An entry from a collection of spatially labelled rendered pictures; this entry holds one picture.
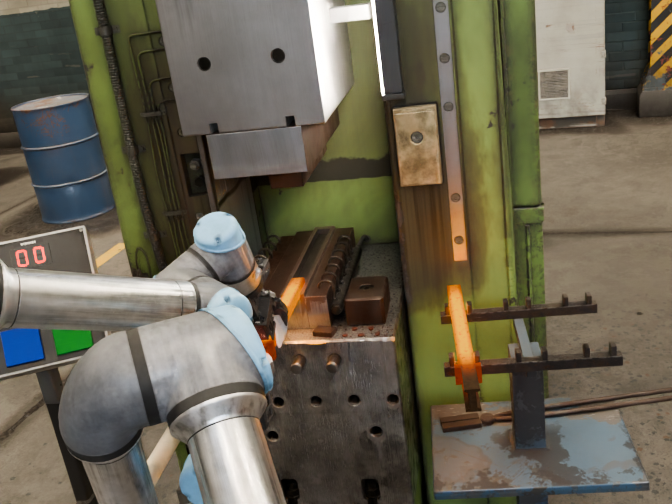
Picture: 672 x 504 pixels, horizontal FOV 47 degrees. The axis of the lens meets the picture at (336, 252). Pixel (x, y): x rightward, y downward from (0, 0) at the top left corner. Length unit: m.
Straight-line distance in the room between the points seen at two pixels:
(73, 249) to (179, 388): 0.90
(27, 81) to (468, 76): 8.17
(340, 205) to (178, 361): 1.27
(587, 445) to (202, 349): 0.98
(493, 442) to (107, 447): 0.93
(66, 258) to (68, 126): 4.40
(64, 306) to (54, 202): 5.24
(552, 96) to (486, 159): 5.18
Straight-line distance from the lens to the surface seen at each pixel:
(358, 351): 1.66
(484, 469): 1.62
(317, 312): 1.70
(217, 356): 0.90
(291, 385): 1.74
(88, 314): 1.05
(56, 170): 6.18
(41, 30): 9.30
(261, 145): 1.59
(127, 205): 1.90
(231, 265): 1.27
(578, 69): 6.84
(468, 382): 1.34
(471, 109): 1.68
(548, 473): 1.61
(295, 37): 1.54
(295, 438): 1.81
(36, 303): 1.03
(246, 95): 1.58
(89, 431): 0.94
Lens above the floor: 1.68
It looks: 21 degrees down
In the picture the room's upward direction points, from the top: 8 degrees counter-clockwise
